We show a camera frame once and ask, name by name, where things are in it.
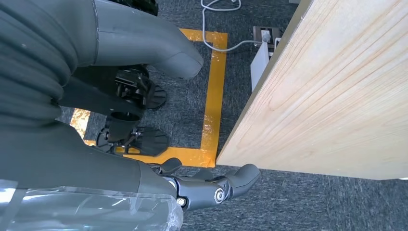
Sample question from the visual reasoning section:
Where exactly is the black textured robot part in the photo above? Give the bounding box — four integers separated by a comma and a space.
110, 0, 159, 17

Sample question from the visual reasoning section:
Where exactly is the metal floor socket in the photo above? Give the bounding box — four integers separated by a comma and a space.
253, 26, 283, 49

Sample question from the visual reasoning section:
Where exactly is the yellow floor tape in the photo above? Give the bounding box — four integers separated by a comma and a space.
69, 28, 229, 169

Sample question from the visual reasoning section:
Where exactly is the black robot right foot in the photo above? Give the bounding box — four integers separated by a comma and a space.
95, 126, 170, 158

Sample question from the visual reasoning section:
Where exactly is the white floor cable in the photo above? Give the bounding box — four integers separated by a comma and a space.
200, 0, 266, 53

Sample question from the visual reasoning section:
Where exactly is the black robot foot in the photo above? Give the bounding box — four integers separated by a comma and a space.
95, 126, 170, 158
114, 67, 167, 111

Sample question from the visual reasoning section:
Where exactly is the white desk leg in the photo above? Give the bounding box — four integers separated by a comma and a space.
250, 41, 272, 93

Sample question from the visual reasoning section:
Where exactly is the black robot left foot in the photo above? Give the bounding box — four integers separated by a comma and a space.
114, 67, 167, 111

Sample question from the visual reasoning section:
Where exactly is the clear plastic film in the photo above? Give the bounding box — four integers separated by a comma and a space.
0, 178, 185, 231

